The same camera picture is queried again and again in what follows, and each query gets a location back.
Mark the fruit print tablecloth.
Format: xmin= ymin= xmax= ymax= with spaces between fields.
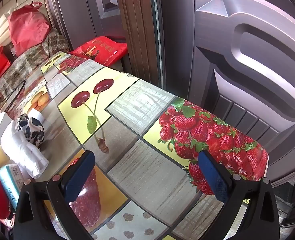
xmin=0 ymin=51 xmax=269 ymax=240

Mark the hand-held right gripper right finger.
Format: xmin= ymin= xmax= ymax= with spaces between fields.
xmin=197 ymin=150 xmax=280 ymax=240

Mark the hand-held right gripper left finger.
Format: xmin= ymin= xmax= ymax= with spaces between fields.
xmin=12 ymin=150 xmax=98 ymax=240

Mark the cow print cloth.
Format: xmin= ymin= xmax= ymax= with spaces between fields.
xmin=17 ymin=114 xmax=45 ymax=145

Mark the brown metal door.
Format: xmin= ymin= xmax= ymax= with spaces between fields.
xmin=44 ymin=0 xmax=124 ymax=53
xmin=187 ymin=0 xmax=295 ymax=188

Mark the white cloth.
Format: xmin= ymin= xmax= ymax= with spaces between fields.
xmin=1 ymin=121 xmax=49 ymax=179

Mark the teal tissue pack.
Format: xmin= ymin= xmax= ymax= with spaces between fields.
xmin=0 ymin=164 xmax=25 ymax=205

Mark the black cable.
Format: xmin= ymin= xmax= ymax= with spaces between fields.
xmin=0 ymin=80 xmax=26 ymax=110

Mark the red printed shopping bag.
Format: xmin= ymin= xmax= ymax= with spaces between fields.
xmin=69 ymin=36 xmax=128 ymax=65

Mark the brown door frame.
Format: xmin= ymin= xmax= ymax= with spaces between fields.
xmin=117 ymin=0 xmax=195 ymax=98

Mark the plaid sofa cover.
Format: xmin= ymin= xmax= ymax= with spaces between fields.
xmin=0 ymin=29 xmax=70 ymax=120

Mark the red nonwoven bag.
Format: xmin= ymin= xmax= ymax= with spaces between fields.
xmin=8 ymin=2 xmax=52 ymax=57

